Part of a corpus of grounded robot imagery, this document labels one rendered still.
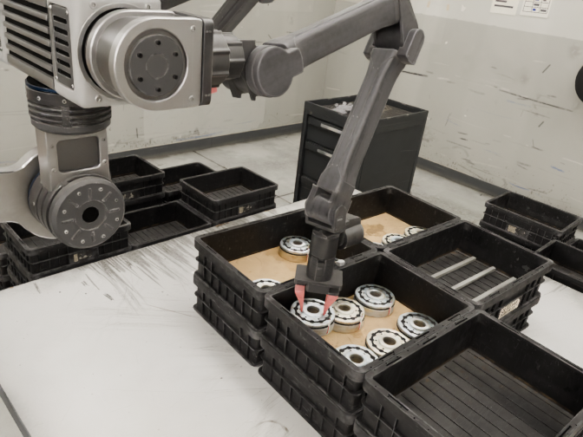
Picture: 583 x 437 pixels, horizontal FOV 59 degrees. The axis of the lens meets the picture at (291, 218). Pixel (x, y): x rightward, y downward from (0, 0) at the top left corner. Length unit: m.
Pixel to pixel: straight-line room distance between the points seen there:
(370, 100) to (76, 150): 0.57
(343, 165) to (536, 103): 3.56
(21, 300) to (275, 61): 1.03
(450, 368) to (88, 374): 0.82
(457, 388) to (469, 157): 3.74
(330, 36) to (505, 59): 3.71
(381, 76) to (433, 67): 3.83
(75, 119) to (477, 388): 0.95
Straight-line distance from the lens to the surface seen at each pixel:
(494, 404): 1.20
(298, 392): 1.19
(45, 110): 0.96
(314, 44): 0.93
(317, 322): 1.17
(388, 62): 1.10
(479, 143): 4.75
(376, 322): 1.31
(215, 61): 0.78
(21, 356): 1.41
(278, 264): 1.47
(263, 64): 0.82
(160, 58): 0.73
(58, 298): 1.58
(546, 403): 1.26
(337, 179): 1.04
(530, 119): 4.55
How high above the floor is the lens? 1.59
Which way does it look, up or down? 26 degrees down
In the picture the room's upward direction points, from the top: 7 degrees clockwise
